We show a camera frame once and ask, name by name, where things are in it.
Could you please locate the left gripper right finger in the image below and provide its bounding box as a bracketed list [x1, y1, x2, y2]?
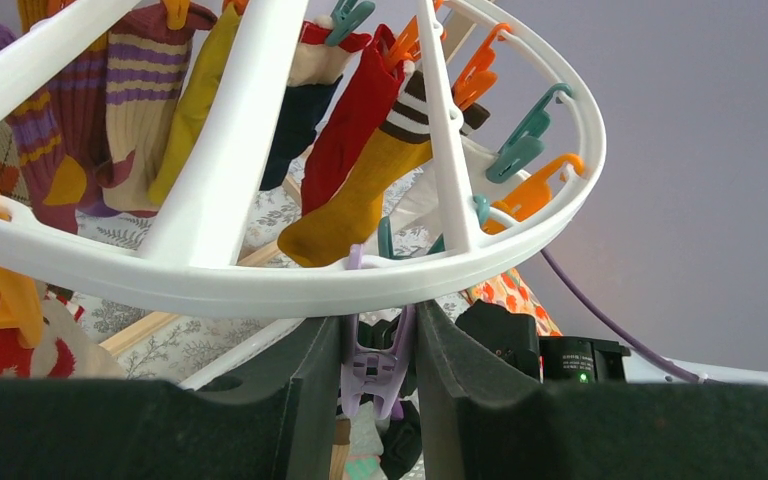
[415, 301, 768, 479]

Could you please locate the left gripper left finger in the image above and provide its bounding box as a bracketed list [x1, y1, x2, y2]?
[0, 318, 341, 479]

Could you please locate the lilac clothespin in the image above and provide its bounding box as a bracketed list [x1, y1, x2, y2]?
[340, 243, 420, 421]

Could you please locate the white round clip hanger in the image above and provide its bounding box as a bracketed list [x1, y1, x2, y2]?
[0, 0, 608, 321]

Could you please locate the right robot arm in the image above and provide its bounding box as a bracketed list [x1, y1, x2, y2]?
[455, 300, 631, 384]

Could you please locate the white plastic basket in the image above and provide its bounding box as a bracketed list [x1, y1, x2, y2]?
[178, 318, 303, 390]

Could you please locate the floral folded cloth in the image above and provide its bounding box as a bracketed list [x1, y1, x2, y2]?
[462, 269, 562, 336]

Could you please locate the floral table mat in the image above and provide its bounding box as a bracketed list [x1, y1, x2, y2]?
[72, 158, 471, 480]

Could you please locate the teal clothespin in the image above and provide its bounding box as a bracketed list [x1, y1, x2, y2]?
[485, 83, 573, 184]

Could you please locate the mustard hanging sock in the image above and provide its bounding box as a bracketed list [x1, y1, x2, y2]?
[277, 71, 432, 267]

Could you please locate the yellow hanging sock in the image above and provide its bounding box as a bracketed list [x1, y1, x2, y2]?
[147, 1, 248, 206]

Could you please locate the red hanging sock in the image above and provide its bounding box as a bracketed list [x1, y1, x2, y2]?
[300, 24, 406, 215]

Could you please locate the navy hanging sock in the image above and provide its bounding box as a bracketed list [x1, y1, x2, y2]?
[259, 18, 372, 191]

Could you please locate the purple striped hanging sock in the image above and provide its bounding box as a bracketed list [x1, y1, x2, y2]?
[0, 23, 115, 234]

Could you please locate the wooden drying rack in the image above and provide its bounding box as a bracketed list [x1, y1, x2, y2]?
[101, 10, 475, 357]

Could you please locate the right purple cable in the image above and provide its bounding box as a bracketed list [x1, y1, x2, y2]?
[540, 247, 768, 403]

